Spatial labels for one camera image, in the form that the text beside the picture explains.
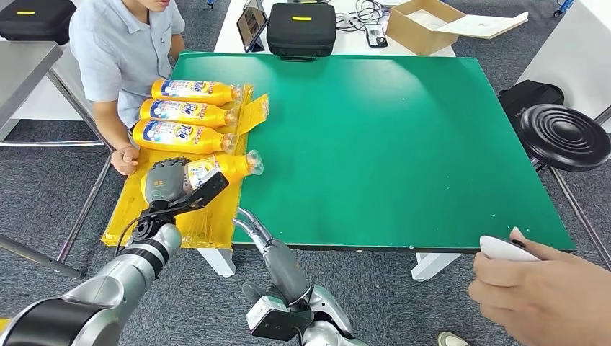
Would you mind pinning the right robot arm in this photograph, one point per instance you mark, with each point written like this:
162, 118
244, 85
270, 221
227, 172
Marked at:
329, 320

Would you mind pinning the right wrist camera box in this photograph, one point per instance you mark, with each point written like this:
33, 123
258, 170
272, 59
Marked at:
274, 320

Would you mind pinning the black and white handheld device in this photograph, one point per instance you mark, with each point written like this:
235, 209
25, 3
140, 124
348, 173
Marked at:
376, 39

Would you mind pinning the open brown cardboard box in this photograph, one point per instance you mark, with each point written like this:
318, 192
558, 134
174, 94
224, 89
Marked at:
413, 40

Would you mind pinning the black bag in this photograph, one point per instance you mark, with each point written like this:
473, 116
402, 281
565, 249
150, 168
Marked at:
525, 98

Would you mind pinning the green table mat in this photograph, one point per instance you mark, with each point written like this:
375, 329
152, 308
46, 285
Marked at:
382, 153

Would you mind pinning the white desk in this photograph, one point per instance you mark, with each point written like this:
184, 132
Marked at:
226, 43

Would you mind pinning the person's right forearm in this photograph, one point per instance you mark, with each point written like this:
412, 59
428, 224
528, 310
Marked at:
109, 126

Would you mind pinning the person's left forearm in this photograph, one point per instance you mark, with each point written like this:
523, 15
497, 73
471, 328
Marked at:
177, 48

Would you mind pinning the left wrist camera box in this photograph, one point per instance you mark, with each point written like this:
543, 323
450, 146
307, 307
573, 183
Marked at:
210, 188

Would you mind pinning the orange detergent bottle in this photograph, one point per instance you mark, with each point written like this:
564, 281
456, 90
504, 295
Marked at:
184, 114
181, 138
234, 167
191, 91

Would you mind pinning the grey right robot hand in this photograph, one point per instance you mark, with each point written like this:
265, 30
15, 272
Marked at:
281, 265

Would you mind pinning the person's right hand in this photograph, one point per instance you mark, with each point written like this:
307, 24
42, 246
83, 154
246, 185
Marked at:
125, 161

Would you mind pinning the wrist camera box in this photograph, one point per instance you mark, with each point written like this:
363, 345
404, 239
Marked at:
210, 188
274, 320

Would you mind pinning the yellow taped cardboard board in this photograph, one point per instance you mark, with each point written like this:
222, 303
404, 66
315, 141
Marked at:
143, 219

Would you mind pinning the grey metal frame table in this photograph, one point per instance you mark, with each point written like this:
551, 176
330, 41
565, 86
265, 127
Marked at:
19, 67

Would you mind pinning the white handheld controller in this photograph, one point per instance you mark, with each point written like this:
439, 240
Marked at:
506, 250

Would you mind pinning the blue metal rack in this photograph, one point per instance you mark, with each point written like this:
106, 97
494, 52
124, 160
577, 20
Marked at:
563, 5

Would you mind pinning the white packing foam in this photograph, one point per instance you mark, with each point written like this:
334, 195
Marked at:
425, 19

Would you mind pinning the person's hand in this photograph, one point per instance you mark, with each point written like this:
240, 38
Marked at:
549, 301

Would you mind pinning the person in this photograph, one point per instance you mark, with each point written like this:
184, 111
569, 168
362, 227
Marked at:
119, 52

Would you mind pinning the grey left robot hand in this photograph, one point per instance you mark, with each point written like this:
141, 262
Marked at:
164, 181

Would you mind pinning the black round stool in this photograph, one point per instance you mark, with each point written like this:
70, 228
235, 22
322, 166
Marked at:
563, 138

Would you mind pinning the person's shoe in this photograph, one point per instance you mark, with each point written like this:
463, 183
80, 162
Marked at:
451, 340

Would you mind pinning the black tablet in stand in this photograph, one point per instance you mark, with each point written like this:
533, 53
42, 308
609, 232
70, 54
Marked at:
250, 26

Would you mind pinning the black case with yellow label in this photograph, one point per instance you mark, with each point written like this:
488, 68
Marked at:
33, 21
300, 38

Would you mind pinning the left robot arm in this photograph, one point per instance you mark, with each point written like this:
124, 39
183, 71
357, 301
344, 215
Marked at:
105, 296

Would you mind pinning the white work table frame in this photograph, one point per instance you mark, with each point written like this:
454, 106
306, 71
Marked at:
432, 267

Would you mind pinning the yellow floor sticker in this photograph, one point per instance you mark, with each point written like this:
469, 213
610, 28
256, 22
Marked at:
4, 324

